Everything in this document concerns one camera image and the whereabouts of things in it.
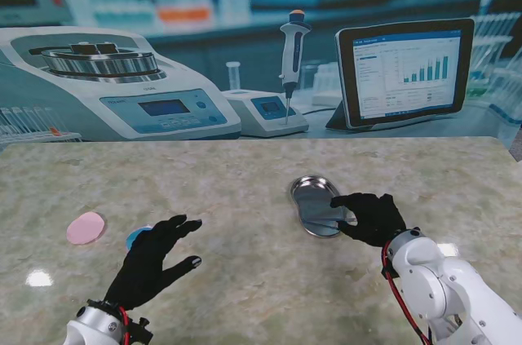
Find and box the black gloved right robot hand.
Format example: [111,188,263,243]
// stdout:
[329,192,408,247]

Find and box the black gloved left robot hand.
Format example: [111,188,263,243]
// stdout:
[101,214,204,310]

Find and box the pink culture dish lid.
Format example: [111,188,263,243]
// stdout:
[66,211,108,245]

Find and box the kidney-shaped steel tray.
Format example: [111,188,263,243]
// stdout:
[289,175,349,239]

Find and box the printed laboratory backdrop banner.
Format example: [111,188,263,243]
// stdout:
[0,0,522,146]

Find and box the red left wrist cable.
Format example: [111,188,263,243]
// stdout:
[117,306,132,345]

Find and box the red wrist cable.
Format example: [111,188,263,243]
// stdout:
[381,242,433,345]
[117,306,132,345]

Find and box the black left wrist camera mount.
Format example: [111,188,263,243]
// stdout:
[126,315,155,345]

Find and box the red right wrist cable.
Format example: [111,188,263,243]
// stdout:
[381,242,433,345]

